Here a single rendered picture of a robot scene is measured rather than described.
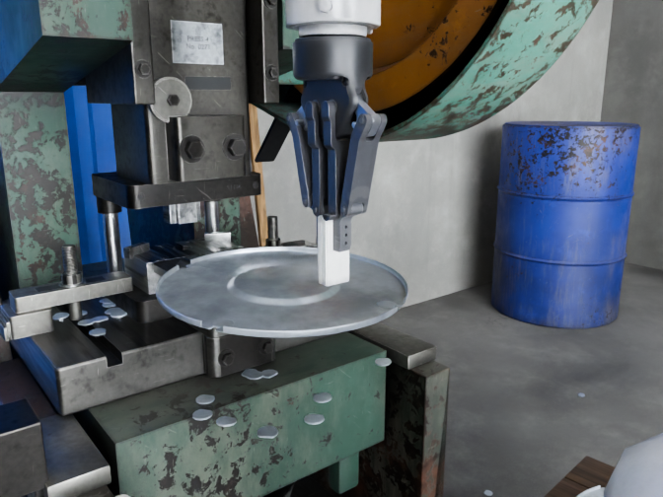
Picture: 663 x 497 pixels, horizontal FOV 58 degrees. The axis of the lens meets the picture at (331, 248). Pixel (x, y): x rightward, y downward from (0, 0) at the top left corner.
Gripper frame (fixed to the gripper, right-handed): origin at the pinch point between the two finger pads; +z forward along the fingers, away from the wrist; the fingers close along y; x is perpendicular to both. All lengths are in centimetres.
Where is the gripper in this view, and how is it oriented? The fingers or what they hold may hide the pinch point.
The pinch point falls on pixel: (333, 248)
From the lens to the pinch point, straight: 60.9
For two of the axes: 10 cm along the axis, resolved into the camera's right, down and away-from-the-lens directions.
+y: 6.1, 1.8, -7.7
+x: 7.9, -1.5, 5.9
